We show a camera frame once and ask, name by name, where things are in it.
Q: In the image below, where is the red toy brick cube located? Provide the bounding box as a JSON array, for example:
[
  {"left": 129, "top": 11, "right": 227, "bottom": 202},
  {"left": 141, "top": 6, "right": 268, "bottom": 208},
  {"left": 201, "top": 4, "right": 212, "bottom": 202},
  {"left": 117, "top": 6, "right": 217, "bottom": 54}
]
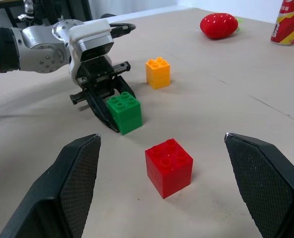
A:
[{"left": 144, "top": 138, "right": 194, "bottom": 199}]

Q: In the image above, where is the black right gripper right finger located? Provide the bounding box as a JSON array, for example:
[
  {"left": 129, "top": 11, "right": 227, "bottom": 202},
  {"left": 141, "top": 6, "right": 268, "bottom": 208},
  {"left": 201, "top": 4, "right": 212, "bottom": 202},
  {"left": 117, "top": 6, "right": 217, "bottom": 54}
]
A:
[{"left": 224, "top": 132, "right": 294, "bottom": 238}]

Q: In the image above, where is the green toy brick cube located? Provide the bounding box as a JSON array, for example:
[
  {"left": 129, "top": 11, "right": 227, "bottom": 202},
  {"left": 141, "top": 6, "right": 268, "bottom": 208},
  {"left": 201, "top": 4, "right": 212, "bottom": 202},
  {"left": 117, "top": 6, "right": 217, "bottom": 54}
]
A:
[{"left": 106, "top": 91, "right": 143, "bottom": 136}]

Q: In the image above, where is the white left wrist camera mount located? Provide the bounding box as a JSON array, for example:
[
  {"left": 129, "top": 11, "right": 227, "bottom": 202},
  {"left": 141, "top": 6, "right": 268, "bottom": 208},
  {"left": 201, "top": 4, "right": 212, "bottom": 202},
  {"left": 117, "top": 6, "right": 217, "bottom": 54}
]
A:
[{"left": 67, "top": 19, "right": 116, "bottom": 88}]

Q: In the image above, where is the orange toy brick cube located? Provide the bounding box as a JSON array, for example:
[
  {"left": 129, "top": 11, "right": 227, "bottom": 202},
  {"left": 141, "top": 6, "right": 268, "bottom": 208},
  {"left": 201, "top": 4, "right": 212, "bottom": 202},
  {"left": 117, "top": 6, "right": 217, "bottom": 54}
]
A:
[{"left": 145, "top": 57, "right": 172, "bottom": 90}]

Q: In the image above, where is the red and yellow drink can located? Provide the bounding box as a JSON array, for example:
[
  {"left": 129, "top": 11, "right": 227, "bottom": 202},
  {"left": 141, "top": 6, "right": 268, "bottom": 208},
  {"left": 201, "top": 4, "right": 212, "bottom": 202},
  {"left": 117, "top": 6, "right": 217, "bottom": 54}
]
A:
[{"left": 270, "top": 0, "right": 294, "bottom": 47}]

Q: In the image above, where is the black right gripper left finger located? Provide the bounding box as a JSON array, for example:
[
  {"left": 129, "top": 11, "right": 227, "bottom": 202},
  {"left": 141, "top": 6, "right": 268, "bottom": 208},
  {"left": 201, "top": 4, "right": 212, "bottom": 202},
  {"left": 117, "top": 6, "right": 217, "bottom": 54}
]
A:
[{"left": 0, "top": 133, "right": 102, "bottom": 238}]

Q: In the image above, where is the red plush strawberry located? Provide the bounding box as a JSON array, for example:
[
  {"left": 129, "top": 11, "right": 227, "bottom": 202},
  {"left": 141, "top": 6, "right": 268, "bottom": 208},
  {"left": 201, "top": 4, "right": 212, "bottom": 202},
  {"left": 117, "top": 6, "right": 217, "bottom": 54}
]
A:
[{"left": 199, "top": 12, "right": 244, "bottom": 40}]

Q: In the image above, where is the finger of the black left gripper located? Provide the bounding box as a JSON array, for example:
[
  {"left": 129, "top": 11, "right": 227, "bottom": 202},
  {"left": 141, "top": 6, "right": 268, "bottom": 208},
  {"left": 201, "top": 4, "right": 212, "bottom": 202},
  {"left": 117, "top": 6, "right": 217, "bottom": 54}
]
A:
[
  {"left": 113, "top": 75, "right": 137, "bottom": 99},
  {"left": 83, "top": 83, "right": 120, "bottom": 134}
]

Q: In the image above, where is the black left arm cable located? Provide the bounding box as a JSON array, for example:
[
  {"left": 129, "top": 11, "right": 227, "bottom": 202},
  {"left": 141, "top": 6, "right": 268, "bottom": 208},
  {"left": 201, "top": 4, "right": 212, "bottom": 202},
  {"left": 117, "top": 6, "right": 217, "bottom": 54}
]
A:
[{"left": 100, "top": 13, "right": 137, "bottom": 38}]

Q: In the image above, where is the black metal frame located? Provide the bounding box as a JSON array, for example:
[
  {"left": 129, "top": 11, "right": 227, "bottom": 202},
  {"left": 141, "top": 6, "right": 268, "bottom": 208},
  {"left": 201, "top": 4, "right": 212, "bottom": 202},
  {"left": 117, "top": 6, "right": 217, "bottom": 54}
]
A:
[{"left": 0, "top": 0, "right": 93, "bottom": 28}]

